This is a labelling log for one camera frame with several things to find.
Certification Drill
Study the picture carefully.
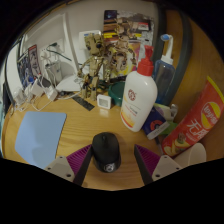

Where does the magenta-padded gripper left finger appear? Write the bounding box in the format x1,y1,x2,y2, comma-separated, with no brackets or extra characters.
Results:
43,143,94,187

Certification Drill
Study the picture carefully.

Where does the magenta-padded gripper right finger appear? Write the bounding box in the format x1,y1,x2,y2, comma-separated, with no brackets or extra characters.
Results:
133,144,183,185

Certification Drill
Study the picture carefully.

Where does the black computer mouse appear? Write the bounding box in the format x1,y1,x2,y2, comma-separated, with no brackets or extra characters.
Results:
91,131,122,174

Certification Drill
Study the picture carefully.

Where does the light blue mouse pad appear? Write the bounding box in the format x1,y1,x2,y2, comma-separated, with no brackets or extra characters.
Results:
14,111,68,170

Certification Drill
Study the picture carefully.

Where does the black pen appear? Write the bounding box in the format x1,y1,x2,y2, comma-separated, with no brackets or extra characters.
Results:
154,138,164,154

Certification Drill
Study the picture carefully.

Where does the white mug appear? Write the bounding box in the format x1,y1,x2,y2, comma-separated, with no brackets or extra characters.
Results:
173,142,208,169

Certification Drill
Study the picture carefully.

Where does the dark blue small box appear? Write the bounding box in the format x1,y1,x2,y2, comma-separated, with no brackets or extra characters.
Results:
141,107,170,141

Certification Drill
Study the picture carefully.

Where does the red chips can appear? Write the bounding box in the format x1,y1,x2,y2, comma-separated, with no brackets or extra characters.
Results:
161,75,224,158

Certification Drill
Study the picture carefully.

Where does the black ruler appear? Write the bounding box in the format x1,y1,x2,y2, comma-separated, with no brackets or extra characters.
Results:
71,95,96,112

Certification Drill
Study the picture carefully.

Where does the white power strip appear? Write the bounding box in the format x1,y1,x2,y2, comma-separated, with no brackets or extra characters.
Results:
43,85,59,101

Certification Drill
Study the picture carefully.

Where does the white red-pump lotion bottle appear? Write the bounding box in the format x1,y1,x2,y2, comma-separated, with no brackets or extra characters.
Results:
119,44,159,133

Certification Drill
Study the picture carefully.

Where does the small white square clock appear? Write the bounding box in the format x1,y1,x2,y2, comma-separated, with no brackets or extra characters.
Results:
96,94,112,110

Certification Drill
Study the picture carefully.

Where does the clear plastic cup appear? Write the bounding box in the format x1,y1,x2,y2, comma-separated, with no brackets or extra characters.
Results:
12,87,29,111

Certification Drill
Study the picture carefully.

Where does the large white charger block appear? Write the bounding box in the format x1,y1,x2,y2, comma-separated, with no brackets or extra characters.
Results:
31,78,46,98

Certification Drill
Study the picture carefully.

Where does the white desk lamp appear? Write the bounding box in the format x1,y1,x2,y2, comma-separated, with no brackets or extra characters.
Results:
19,12,85,93

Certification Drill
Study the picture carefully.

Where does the black charger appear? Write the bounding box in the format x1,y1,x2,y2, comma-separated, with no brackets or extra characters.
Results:
39,77,51,88

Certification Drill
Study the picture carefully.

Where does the clear white-nozzle squeeze bottle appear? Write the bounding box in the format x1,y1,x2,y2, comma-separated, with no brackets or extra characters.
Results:
153,33,177,105

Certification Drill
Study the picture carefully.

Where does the dark green round container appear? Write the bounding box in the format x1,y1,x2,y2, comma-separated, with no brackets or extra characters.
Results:
108,81,127,108

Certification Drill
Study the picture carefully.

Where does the steel cup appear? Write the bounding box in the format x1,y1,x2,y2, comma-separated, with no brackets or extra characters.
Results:
44,62,64,86

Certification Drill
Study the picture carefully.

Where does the tan robot figure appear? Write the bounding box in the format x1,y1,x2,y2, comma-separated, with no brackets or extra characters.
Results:
77,32,109,102

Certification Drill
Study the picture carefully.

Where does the robot model kit box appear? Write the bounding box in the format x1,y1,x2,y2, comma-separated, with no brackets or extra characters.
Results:
16,44,43,89

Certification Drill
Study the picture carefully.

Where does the colourful printed box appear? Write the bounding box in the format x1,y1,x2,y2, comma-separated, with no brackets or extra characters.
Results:
102,9,156,79

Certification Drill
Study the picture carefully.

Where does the white wall socket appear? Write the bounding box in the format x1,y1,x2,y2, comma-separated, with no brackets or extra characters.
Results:
39,39,66,68

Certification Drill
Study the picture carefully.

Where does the dark green cable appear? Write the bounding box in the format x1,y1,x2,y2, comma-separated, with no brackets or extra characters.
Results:
46,42,73,63

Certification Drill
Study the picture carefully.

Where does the white blue-label wall box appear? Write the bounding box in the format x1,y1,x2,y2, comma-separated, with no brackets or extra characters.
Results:
79,29,103,51

